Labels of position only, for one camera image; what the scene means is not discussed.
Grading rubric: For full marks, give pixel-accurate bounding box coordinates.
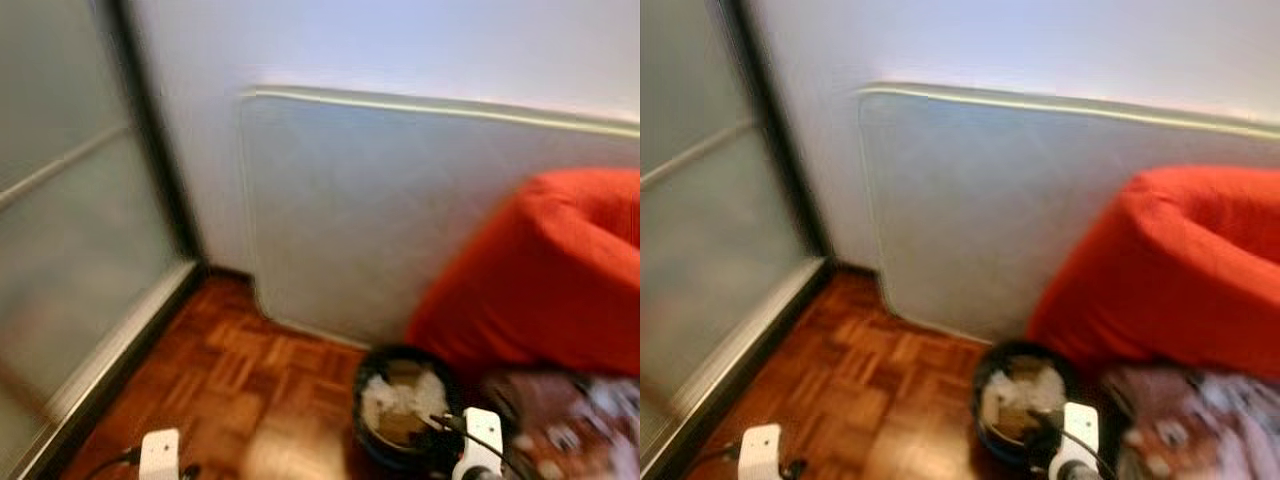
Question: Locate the round black waste bin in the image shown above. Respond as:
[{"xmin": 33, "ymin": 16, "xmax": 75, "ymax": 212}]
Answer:
[
  {"xmin": 972, "ymin": 340, "xmax": 1081, "ymax": 466},
  {"xmin": 352, "ymin": 345, "xmax": 466, "ymax": 473}
]

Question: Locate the dark skirting board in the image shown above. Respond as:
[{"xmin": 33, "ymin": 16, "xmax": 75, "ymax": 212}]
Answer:
[
  {"xmin": 835, "ymin": 258, "xmax": 881, "ymax": 286},
  {"xmin": 205, "ymin": 262, "xmax": 259, "ymax": 291}
]

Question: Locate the crumpled white paper rubbish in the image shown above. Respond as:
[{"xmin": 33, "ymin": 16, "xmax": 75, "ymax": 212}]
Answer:
[
  {"xmin": 362, "ymin": 360, "xmax": 451, "ymax": 446},
  {"xmin": 982, "ymin": 355, "xmax": 1066, "ymax": 441}
]

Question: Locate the patterned fabric pile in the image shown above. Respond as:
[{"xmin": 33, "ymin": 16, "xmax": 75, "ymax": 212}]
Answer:
[
  {"xmin": 480, "ymin": 370, "xmax": 641, "ymax": 480},
  {"xmin": 1105, "ymin": 362, "xmax": 1280, "ymax": 480}
]

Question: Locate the frosted glass sliding door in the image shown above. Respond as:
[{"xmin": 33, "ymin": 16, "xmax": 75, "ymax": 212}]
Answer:
[
  {"xmin": 640, "ymin": 0, "xmax": 829, "ymax": 476},
  {"xmin": 0, "ymin": 0, "xmax": 201, "ymax": 480}
]

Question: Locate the pale quilted mattress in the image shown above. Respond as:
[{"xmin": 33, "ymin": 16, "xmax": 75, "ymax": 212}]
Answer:
[
  {"xmin": 238, "ymin": 85, "xmax": 641, "ymax": 351},
  {"xmin": 857, "ymin": 82, "xmax": 1280, "ymax": 346}
]

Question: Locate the large red cushion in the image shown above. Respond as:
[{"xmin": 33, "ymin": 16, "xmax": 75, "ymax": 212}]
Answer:
[
  {"xmin": 1135, "ymin": 163, "xmax": 1280, "ymax": 251},
  {"xmin": 515, "ymin": 167, "xmax": 641, "ymax": 256},
  {"xmin": 1025, "ymin": 195, "xmax": 1280, "ymax": 383},
  {"xmin": 405, "ymin": 195, "xmax": 641, "ymax": 379}
]

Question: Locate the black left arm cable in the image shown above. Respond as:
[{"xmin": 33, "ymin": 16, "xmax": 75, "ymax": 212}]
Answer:
[
  {"xmin": 85, "ymin": 450, "xmax": 143, "ymax": 480},
  {"xmin": 690, "ymin": 445, "xmax": 743, "ymax": 476}
]

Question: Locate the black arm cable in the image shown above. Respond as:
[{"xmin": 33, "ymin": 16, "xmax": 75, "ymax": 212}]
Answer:
[
  {"xmin": 85, "ymin": 450, "xmax": 143, "ymax": 480},
  {"xmin": 430, "ymin": 413, "xmax": 526, "ymax": 480},
  {"xmin": 1030, "ymin": 408, "xmax": 1116, "ymax": 480},
  {"xmin": 690, "ymin": 445, "xmax": 743, "ymax": 476}
]

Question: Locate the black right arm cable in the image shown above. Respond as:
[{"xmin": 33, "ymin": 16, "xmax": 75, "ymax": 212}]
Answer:
[
  {"xmin": 1030, "ymin": 408, "xmax": 1116, "ymax": 480},
  {"xmin": 430, "ymin": 413, "xmax": 526, "ymax": 480}
]

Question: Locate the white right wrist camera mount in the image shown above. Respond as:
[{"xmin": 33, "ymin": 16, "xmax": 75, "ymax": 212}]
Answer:
[
  {"xmin": 1050, "ymin": 402, "xmax": 1101, "ymax": 480},
  {"xmin": 455, "ymin": 407, "xmax": 504, "ymax": 480}
]

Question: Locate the black door frame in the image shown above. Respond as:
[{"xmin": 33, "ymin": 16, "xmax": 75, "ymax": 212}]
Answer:
[
  {"xmin": 718, "ymin": 0, "xmax": 839, "ymax": 480},
  {"xmin": 100, "ymin": 0, "xmax": 211, "ymax": 480}
]

